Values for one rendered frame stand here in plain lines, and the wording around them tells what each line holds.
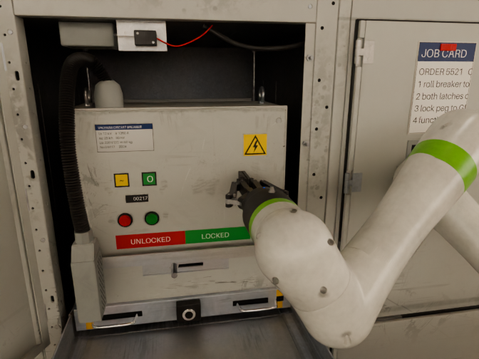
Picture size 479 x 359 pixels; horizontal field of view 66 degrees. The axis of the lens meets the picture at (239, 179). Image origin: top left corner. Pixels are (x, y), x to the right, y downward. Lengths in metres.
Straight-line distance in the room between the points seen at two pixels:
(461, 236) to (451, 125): 0.26
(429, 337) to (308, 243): 0.86
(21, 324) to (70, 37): 0.64
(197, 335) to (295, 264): 0.55
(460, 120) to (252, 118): 0.41
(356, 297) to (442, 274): 0.66
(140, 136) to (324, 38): 0.46
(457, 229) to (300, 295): 0.49
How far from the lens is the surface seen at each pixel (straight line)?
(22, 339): 1.04
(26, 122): 0.87
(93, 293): 0.86
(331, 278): 0.51
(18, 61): 0.87
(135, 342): 1.00
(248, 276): 0.99
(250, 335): 0.98
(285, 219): 0.49
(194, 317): 0.98
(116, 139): 0.85
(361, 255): 0.60
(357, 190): 0.95
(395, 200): 0.67
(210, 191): 0.88
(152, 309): 0.99
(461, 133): 0.77
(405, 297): 1.17
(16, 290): 0.98
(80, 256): 0.83
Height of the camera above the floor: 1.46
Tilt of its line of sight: 16 degrees down
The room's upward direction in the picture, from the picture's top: straight up
